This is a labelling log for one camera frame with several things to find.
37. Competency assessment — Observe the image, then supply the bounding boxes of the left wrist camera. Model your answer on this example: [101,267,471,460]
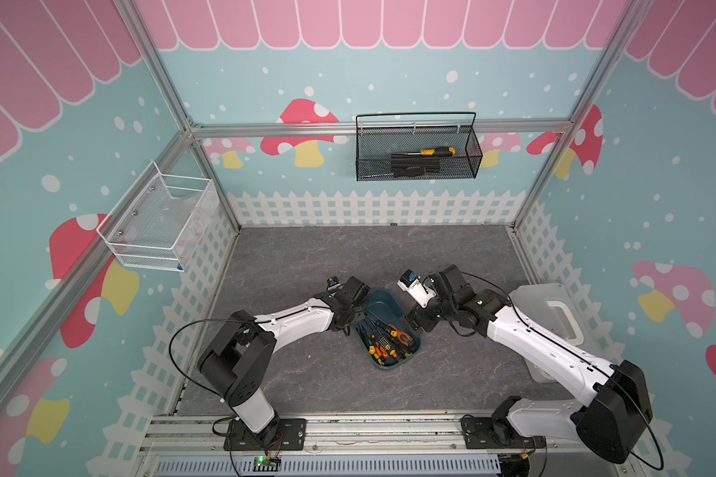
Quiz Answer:
[326,276,340,291]

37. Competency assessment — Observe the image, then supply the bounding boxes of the green lit circuit board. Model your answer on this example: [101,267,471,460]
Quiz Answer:
[253,456,282,472]

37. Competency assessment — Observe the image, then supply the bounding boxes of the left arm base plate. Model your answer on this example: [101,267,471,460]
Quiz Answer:
[224,417,307,452]

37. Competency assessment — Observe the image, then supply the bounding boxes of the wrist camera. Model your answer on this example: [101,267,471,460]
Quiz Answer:
[326,276,340,291]
[397,270,437,308]

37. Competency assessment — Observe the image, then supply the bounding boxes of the black tool in basket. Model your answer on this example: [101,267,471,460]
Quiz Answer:
[390,156,441,178]

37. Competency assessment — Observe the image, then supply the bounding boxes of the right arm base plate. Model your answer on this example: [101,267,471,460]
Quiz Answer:
[459,415,546,453]

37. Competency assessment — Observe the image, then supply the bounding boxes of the yellow black screwdriver in basket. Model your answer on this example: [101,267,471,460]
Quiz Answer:
[391,146,455,158]

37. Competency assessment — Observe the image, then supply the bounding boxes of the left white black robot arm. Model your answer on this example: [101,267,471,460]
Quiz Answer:
[195,276,370,445]

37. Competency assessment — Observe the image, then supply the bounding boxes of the white wire mesh basket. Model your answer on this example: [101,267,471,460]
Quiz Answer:
[97,163,220,272]

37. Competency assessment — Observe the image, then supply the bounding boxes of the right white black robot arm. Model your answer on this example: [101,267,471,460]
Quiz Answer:
[398,266,652,464]

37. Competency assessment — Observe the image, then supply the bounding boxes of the white plastic toolbox with handle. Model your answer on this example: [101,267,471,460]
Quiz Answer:
[508,282,604,384]

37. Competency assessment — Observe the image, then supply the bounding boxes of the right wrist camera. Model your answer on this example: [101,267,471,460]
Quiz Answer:
[397,270,437,308]

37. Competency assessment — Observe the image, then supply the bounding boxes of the grey slotted cable duct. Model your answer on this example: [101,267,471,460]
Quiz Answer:
[153,454,502,476]

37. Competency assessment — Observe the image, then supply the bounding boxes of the black wire mesh basket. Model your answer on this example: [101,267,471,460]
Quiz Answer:
[355,111,483,181]

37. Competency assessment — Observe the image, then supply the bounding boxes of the teal plastic storage box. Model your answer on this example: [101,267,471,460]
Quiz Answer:
[352,289,422,371]

